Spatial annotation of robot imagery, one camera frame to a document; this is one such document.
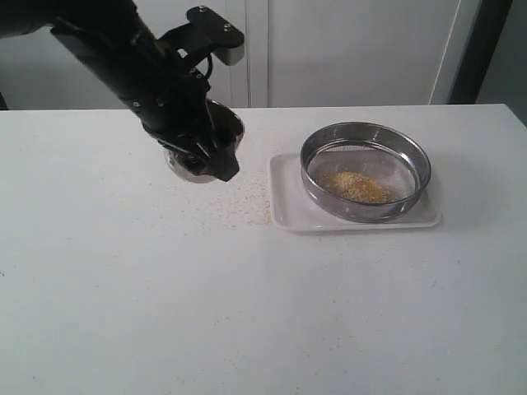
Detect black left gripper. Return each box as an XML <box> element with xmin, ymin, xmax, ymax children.
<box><xmin>69</xmin><ymin>36</ymin><xmax>240</xmax><ymax>182</ymax></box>

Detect stainless steel cup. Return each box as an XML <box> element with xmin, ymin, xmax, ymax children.
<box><xmin>165</xmin><ymin>100</ymin><xmax>245</xmax><ymax>184</ymax></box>

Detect yellow millet grains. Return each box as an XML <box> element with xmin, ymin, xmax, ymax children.
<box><xmin>320</xmin><ymin>171</ymin><xmax>389</xmax><ymax>204</ymax></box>

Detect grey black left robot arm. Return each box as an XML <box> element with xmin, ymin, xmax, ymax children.
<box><xmin>1</xmin><ymin>1</ymin><xmax>245</xmax><ymax>182</ymax></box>

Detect round stainless steel sieve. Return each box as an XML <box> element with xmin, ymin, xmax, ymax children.
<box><xmin>300</xmin><ymin>122</ymin><xmax>431</xmax><ymax>224</ymax></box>

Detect spilled yellow grains on table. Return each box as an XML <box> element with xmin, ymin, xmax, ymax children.
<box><xmin>156</xmin><ymin>123</ymin><xmax>275</xmax><ymax>231</ymax></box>

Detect white rectangular plastic tray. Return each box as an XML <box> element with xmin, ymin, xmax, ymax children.
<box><xmin>268</xmin><ymin>153</ymin><xmax>441</xmax><ymax>234</ymax></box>

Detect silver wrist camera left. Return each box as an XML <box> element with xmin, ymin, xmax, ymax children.
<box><xmin>160</xmin><ymin>6</ymin><xmax>245</xmax><ymax>68</ymax></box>

